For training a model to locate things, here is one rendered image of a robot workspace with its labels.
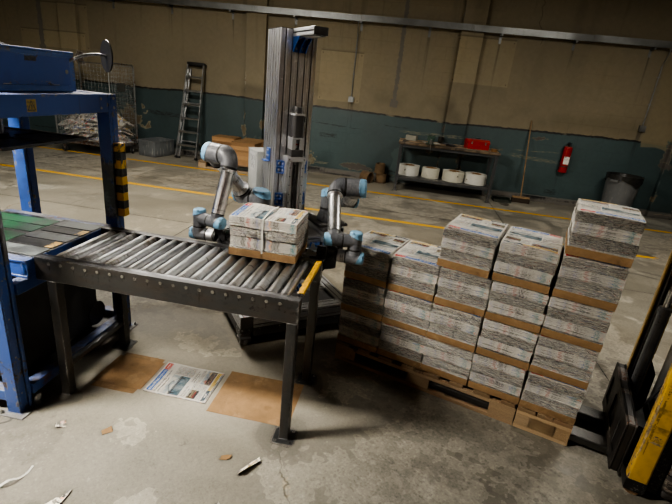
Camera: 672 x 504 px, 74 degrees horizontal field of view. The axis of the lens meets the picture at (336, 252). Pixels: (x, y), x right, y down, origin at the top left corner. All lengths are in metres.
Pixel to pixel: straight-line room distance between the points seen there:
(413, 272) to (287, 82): 1.45
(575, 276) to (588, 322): 0.25
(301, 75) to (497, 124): 6.54
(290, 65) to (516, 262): 1.82
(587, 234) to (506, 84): 6.99
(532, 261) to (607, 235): 0.35
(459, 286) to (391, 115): 6.81
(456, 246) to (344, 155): 6.93
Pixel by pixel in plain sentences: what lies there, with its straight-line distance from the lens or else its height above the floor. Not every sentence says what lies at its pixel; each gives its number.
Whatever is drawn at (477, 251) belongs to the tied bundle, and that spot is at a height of 0.97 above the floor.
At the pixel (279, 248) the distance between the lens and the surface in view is 2.40.
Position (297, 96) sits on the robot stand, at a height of 1.63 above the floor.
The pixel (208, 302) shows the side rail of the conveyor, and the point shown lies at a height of 0.72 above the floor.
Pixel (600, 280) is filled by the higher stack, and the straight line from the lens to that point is 2.51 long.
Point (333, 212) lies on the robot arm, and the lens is 2.58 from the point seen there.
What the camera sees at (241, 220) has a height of 1.01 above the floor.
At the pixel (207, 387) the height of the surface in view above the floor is 0.01.
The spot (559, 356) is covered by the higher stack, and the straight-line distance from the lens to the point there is 2.67.
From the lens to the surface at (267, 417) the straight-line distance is 2.62.
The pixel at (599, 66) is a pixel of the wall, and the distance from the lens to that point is 9.65.
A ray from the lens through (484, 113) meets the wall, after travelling 9.21.
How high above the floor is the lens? 1.73
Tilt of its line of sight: 20 degrees down
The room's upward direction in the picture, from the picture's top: 6 degrees clockwise
